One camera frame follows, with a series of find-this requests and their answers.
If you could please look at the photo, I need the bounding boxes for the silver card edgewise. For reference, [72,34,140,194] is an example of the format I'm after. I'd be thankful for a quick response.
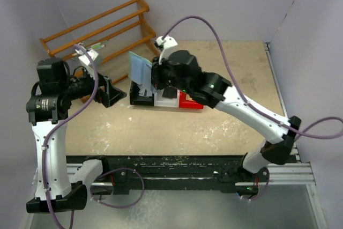
[138,84,155,98]

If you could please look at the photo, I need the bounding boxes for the black plastic bin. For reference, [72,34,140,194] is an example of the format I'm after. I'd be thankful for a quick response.
[129,81,154,107]

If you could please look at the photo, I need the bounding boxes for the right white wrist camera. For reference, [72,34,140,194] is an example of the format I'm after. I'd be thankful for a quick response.
[155,35,178,65]

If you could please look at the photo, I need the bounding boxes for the red plastic bin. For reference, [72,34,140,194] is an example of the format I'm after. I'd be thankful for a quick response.
[177,91,204,110]

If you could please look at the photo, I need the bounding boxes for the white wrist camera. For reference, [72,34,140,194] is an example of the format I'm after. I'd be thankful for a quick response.
[76,48,103,68]
[155,35,178,65]

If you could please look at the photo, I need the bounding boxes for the wooden rack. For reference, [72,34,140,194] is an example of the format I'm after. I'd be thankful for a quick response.
[39,0,162,104]

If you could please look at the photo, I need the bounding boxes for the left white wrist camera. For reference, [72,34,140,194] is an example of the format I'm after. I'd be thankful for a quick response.
[76,48,103,68]

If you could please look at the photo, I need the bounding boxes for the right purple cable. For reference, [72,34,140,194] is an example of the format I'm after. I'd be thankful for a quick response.
[162,16,343,203]

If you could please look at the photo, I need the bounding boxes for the white plastic bin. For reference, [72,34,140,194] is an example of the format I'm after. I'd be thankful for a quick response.
[154,90,180,108]

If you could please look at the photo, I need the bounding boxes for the green card holder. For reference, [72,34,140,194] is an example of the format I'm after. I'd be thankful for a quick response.
[129,51,152,90]

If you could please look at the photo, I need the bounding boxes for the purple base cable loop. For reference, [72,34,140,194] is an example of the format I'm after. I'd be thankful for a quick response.
[90,168,145,210]

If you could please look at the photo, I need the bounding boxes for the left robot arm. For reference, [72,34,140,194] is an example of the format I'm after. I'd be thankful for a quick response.
[26,58,108,213]

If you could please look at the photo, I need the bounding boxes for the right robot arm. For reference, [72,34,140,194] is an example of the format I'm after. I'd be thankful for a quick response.
[151,50,301,174]

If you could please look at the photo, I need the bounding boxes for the black credit card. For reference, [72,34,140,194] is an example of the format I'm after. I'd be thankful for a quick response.
[162,87,178,99]

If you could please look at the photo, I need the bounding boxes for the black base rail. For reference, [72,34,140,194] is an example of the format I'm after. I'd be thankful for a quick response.
[66,154,269,195]

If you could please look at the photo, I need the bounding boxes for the pens on rack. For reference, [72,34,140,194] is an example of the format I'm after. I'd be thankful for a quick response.
[71,42,106,57]

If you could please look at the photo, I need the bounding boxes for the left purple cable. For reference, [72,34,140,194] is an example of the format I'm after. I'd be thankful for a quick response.
[42,43,99,229]

